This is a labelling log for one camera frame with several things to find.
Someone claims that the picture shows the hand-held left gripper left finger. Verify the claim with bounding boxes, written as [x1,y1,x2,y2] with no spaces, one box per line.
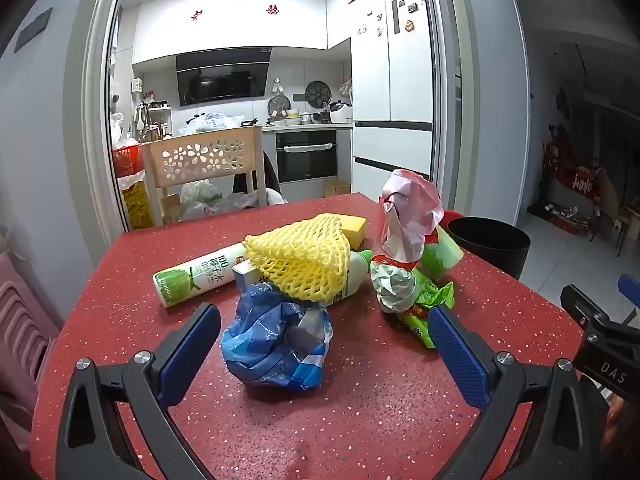
[56,302,222,480]

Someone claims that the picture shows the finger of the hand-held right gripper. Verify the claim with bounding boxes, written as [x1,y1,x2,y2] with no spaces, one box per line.
[560,284,610,335]
[617,273,640,326]

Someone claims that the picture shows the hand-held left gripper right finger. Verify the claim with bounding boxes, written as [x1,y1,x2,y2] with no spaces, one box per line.
[427,305,608,480]

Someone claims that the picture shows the blue snack bag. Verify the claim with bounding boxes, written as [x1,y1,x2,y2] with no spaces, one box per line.
[221,282,335,392]

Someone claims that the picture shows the white and blue paper box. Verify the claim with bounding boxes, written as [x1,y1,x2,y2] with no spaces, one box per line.
[232,261,271,292]

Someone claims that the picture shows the black trash bin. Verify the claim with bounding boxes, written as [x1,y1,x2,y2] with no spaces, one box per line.
[446,216,531,280]

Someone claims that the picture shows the green snack packet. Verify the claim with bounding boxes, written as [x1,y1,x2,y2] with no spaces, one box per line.
[399,280,456,350]

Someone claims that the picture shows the white green-label bottle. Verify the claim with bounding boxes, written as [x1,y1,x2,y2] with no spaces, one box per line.
[152,241,374,309]

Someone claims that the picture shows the brown dining chair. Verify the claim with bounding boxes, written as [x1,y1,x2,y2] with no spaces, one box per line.
[596,169,627,242]

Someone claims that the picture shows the crumpled white wrapper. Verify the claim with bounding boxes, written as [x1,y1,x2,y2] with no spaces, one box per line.
[370,255,422,314]

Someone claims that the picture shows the green and white packet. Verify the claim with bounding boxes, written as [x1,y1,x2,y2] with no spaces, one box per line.
[419,226,464,282]

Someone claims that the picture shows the red banner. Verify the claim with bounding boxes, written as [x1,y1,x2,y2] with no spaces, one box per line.
[544,139,604,197]

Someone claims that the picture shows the yellow foam fruit net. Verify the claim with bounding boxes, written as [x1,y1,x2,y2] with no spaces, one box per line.
[242,213,353,305]

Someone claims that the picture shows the clear plastic bags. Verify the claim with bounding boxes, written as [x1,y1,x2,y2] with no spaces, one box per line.
[179,180,262,219]

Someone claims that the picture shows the pink and white plastic bag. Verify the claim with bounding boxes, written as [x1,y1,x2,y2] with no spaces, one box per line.
[372,169,445,267]

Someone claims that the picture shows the yellow plastic crate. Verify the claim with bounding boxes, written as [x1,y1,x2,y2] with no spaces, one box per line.
[121,180,154,229]

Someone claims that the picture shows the yellow sponge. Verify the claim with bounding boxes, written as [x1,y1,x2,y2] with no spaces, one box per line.
[336,215,368,251]

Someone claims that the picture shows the pink chair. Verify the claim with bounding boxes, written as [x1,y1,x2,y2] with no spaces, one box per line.
[0,250,62,457]

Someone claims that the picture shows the black jacket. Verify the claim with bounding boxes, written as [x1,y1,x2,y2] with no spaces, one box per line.
[231,152,281,197]

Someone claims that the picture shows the wooden chair with flower cutouts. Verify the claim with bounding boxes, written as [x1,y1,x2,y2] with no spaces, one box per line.
[140,126,266,227]

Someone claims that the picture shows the red plastic basket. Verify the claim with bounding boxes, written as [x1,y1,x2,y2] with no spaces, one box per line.
[112,142,147,179]

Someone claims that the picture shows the black built-in oven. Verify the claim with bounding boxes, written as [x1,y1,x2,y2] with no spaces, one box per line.
[275,129,338,185]

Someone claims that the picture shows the kitchen utensil rack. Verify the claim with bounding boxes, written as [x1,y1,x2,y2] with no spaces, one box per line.
[132,102,174,142]

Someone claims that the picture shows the black range hood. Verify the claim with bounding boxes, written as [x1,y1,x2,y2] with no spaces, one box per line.
[175,46,273,107]

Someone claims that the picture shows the white refrigerator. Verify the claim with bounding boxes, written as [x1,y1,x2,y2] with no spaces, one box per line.
[349,0,435,197]

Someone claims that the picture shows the round black baking pan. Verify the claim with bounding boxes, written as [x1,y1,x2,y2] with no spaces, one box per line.
[304,80,334,110]

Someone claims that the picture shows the dark wall switch panel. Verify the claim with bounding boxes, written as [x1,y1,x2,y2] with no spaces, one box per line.
[13,7,54,54]

